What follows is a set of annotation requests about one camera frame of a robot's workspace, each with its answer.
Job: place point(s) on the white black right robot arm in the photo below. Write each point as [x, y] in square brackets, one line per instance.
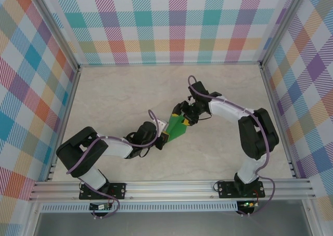
[260, 134]

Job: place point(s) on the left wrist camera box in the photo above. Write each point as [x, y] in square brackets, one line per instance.
[161, 123]

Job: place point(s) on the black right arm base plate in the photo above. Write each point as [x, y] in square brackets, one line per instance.
[225, 191]

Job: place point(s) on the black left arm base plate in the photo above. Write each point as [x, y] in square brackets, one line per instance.
[118, 191]

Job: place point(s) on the aluminium mounting rail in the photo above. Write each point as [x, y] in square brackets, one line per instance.
[169, 190]

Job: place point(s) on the aluminium frame post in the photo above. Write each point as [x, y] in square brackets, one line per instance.
[279, 25]
[32, 220]
[312, 217]
[60, 30]

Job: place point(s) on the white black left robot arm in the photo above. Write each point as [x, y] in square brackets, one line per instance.
[78, 152]

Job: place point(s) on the green paper sheet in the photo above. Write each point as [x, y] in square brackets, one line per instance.
[177, 129]

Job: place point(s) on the aluminium frame bar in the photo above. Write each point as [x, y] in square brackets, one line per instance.
[271, 95]
[169, 64]
[64, 121]

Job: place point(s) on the grey metal panel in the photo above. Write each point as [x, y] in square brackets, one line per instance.
[169, 224]

